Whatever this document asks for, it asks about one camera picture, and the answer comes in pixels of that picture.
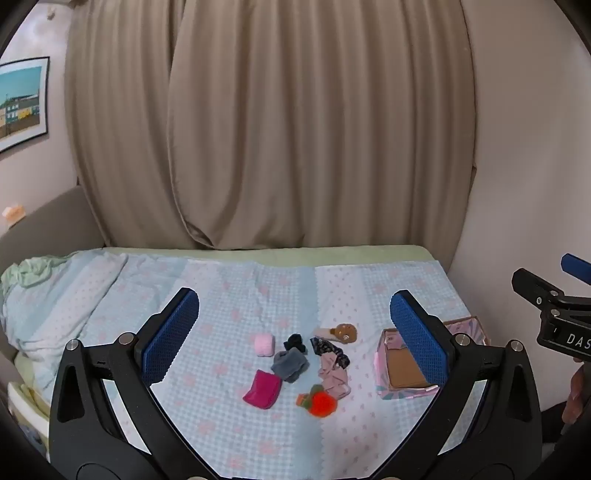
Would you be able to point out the beige padded headboard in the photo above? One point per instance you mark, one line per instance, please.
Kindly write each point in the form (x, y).
(55, 221)

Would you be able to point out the framed wall picture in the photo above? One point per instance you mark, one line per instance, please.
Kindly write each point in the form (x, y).
(23, 106)

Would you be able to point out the person's dark clothing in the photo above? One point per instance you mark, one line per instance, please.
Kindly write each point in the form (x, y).
(558, 429)

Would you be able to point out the grey sock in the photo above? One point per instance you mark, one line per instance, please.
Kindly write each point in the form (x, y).
(286, 364)

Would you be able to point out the pale pink cloth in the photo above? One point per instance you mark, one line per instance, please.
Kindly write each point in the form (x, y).
(334, 383)

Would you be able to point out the beige curtain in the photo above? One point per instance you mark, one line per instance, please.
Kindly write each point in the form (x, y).
(120, 138)
(323, 138)

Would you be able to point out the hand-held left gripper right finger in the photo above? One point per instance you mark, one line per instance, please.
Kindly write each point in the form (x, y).
(418, 341)

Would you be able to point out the crumpled green cloth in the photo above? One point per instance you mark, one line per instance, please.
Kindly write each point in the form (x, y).
(32, 272)

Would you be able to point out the person's right hand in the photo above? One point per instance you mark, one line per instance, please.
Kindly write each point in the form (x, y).
(581, 392)

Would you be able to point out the light pink sock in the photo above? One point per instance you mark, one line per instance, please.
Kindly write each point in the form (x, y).
(264, 345)

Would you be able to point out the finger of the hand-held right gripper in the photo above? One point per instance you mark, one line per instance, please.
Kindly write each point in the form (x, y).
(531, 284)
(575, 266)

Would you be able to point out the brown bear sock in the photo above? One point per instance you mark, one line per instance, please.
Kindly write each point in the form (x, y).
(345, 333)

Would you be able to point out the light blue printed blanket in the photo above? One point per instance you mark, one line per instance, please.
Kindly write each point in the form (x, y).
(231, 286)

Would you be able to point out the pink cardboard box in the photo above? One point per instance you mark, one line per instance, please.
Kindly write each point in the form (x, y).
(404, 367)

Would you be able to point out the black sock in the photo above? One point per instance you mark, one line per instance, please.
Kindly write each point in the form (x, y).
(295, 344)

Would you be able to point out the magenta cloth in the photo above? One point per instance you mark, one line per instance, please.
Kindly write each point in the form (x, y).
(262, 390)

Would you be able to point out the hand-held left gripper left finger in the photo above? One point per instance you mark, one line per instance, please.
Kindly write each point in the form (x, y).
(171, 337)

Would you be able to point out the small peach object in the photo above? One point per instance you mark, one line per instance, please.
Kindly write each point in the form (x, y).
(13, 214)

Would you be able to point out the green bed sheet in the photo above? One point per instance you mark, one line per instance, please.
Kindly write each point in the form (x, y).
(277, 253)

